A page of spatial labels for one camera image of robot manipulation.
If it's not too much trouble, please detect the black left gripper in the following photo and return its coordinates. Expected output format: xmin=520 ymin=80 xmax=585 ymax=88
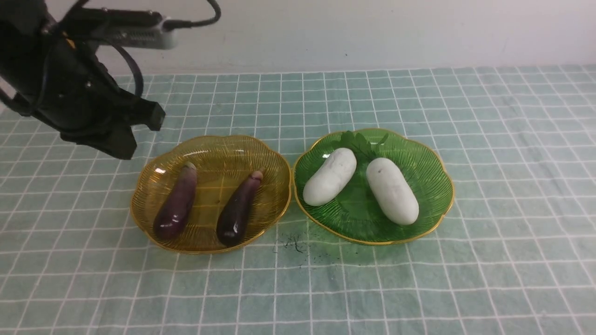
xmin=28 ymin=19 xmax=166 ymax=161

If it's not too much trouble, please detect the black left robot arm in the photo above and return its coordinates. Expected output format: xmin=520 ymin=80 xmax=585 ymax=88
xmin=0 ymin=0 xmax=165 ymax=161

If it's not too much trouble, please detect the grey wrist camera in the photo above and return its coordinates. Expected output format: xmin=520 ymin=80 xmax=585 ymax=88
xmin=65 ymin=8 xmax=177 ymax=50

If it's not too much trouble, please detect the black camera cable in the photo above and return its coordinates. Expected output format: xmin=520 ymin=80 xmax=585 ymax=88
xmin=112 ymin=0 xmax=221 ymax=98

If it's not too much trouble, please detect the dark purple eggplant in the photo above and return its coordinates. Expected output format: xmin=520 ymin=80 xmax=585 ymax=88
xmin=216 ymin=169 xmax=264 ymax=247
xmin=153 ymin=161 xmax=197 ymax=240

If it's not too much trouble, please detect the white radish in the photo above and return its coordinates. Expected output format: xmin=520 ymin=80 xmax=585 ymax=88
xmin=366 ymin=157 xmax=419 ymax=225
xmin=303 ymin=131 xmax=389 ymax=207

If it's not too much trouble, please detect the amber plastic plate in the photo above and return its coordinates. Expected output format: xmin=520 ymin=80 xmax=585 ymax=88
xmin=130 ymin=135 xmax=292 ymax=254

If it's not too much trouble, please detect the green checkered tablecloth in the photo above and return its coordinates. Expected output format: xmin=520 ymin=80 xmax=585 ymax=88
xmin=0 ymin=64 xmax=596 ymax=335

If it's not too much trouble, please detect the green plastic plate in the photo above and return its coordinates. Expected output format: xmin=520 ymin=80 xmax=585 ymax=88
xmin=292 ymin=128 xmax=455 ymax=245

